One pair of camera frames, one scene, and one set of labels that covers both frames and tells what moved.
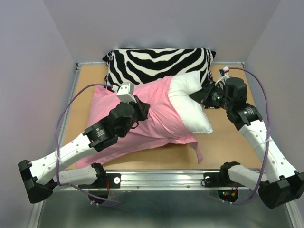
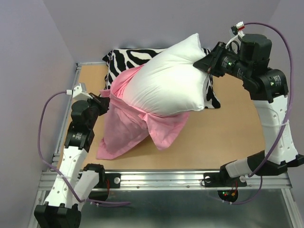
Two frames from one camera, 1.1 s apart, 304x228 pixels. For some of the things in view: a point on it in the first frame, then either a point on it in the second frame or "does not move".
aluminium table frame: [72, 91] does not move
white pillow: [180, 86] to [168, 82]
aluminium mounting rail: [165, 180] does not move
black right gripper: [204, 94] to [212, 62]
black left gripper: [142, 107] to [102, 102]
